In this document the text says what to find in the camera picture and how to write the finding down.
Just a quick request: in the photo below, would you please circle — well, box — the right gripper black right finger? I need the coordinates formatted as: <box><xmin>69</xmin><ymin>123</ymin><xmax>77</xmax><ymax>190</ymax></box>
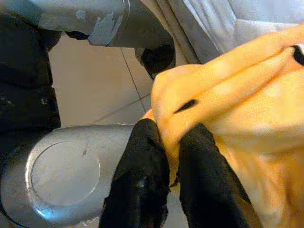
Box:
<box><xmin>178</xmin><ymin>123</ymin><xmax>253</xmax><ymax>228</ymax></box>

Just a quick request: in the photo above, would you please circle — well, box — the yellow egg cartoon blanket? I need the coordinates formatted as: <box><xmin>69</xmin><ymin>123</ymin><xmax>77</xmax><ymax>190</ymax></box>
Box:
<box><xmin>142</xmin><ymin>23</ymin><xmax>304</xmax><ymax>228</ymax></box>

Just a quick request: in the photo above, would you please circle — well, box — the white quilted mattress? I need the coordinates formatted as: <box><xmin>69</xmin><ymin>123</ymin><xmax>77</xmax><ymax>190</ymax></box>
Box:
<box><xmin>140</xmin><ymin>0</ymin><xmax>304</xmax><ymax>65</ymax></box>

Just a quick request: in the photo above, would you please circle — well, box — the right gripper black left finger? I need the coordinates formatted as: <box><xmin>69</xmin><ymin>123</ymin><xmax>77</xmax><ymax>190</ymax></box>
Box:
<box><xmin>98</xmin><ymin>118</ymin><xmax>171</xmax><ymax>228</ymax></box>

